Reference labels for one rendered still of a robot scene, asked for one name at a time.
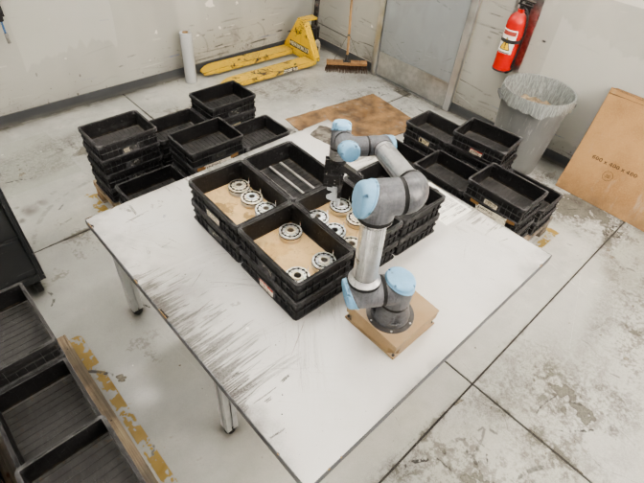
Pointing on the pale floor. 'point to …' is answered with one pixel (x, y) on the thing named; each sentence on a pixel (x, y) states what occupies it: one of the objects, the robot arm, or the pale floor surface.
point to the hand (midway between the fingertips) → (338, 200)
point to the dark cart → (16, 252)
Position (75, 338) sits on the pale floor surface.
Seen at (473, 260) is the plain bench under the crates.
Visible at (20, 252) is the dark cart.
